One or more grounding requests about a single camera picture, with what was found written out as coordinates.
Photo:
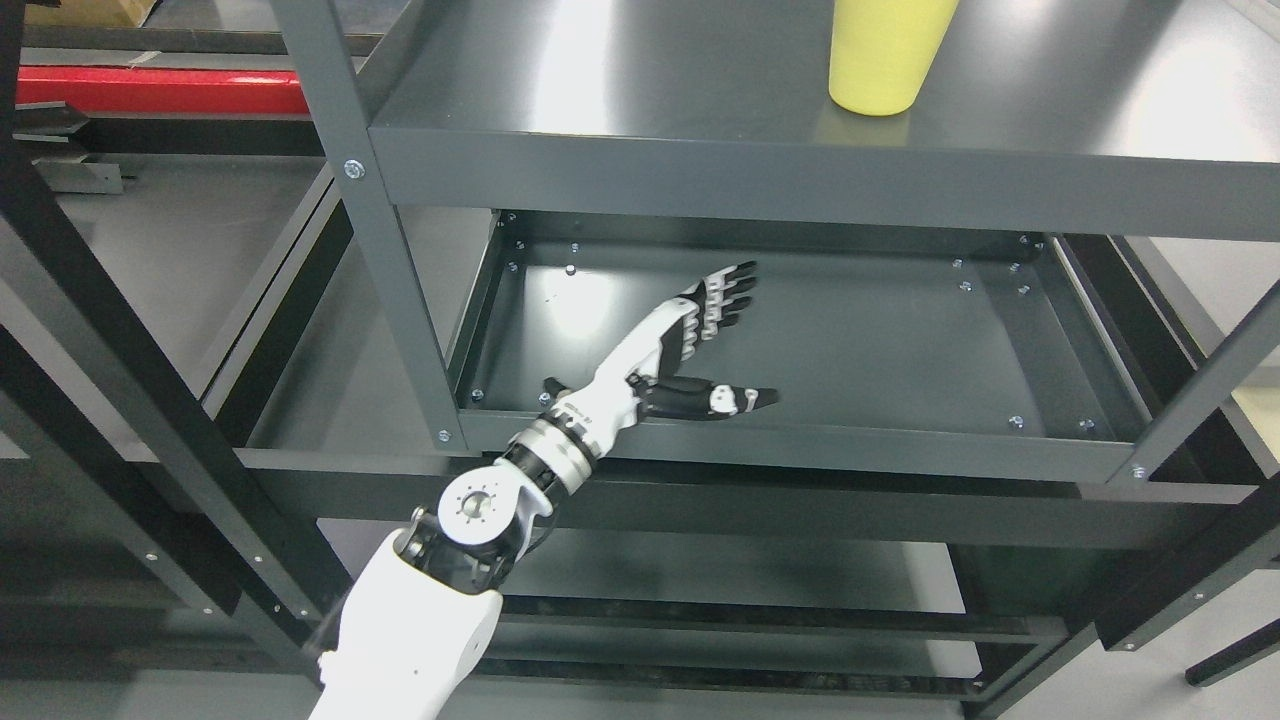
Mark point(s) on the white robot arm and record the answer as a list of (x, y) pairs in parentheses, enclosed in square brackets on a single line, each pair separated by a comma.
[(426, 606)]

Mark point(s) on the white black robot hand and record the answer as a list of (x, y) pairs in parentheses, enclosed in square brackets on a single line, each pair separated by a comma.
[(641, 377)]

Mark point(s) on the dark grey metal shelf rack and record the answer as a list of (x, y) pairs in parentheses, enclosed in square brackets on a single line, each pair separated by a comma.
[(1014, 329)]

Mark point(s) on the yellow plastic cup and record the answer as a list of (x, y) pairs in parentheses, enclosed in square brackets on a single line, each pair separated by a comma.
[(882, 51)]

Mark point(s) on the red metal beam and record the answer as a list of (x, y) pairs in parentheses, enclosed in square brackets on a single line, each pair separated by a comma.
[(164, 90)]

